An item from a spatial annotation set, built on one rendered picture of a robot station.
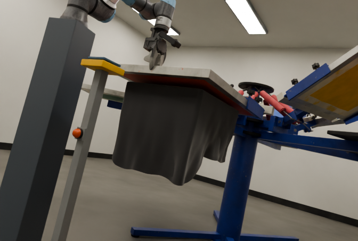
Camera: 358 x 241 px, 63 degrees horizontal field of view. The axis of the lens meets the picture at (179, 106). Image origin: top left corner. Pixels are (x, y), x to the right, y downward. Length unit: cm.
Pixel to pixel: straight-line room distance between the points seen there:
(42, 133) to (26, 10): 394
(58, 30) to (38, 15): 379
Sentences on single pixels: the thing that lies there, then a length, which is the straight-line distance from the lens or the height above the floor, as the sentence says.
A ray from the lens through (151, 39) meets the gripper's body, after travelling 138.
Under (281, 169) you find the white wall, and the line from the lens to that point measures 585.
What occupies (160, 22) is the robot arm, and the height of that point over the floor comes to 122.
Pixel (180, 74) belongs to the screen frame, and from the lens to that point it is 124.
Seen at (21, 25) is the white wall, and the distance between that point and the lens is 530.
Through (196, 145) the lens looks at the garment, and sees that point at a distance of 132.
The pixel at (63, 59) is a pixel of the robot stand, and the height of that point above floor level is 98.
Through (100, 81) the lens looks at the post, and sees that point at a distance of 125.
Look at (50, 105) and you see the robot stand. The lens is 158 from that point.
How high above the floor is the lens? 70
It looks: 7 degrees up
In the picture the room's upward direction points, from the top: 13 degrees clockwise
